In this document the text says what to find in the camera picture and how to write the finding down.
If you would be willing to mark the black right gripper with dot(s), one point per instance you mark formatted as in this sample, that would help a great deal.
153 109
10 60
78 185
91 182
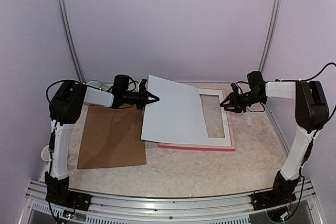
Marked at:
239 107

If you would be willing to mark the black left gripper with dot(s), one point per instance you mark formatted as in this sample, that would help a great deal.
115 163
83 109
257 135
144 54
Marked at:
145 100

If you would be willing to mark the pink wooden picture frame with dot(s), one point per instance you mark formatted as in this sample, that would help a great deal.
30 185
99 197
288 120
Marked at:
225 140

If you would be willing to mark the brown backing board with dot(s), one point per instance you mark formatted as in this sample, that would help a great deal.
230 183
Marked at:
112 138

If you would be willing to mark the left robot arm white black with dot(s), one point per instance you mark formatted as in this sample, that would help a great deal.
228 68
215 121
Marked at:
66 99

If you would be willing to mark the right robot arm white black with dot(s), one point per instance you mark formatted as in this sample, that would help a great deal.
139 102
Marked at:
311 112

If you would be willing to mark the green ceramic bowl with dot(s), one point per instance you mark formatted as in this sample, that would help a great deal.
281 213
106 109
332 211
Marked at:
94 84

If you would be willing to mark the white and blue mug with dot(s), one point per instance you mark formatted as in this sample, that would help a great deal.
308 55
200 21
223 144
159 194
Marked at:
45 154

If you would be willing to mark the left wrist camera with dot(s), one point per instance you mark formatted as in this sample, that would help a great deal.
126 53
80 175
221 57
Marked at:
142 85

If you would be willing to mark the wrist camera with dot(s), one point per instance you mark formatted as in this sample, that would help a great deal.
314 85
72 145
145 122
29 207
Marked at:
142 85
235 88

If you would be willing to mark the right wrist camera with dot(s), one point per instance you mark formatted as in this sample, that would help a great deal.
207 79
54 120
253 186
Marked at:
235 88

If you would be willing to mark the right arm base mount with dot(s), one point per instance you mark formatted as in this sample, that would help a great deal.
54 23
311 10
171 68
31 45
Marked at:
282 192

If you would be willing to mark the aluminium front rail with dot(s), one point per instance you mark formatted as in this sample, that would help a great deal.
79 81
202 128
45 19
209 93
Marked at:
108 208

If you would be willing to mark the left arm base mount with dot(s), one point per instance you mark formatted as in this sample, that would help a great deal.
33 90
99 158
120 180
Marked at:
58 193

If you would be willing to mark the right aluminium corner post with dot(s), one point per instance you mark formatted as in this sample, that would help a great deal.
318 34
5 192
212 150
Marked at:
271 28

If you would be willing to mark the aluminium corner post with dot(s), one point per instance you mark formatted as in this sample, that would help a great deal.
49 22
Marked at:
271 28
69 39

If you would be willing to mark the left aluminium corner post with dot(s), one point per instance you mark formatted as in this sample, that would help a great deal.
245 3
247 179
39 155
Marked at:
69 39

